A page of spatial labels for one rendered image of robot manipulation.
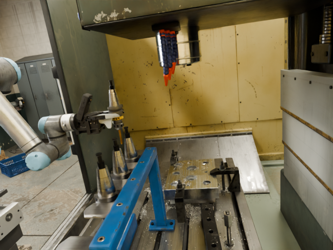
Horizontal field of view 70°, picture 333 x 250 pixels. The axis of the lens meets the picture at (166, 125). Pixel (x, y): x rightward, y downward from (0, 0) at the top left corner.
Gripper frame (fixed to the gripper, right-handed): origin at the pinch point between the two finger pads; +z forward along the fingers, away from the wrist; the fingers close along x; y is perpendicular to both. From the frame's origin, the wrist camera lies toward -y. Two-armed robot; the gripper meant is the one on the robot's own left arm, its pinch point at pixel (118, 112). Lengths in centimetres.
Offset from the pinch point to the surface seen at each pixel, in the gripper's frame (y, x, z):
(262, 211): 72, -32, 62
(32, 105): 38, -391, -345
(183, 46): -21.5, 8.1, 29.6
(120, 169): 10.1, 32.5, 9.4
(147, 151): 11.3, 16.4, 13.9
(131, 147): 7.9, 21.0, 9.8
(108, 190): 10.3, 43.2, 10.1
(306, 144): 19, 4, 70
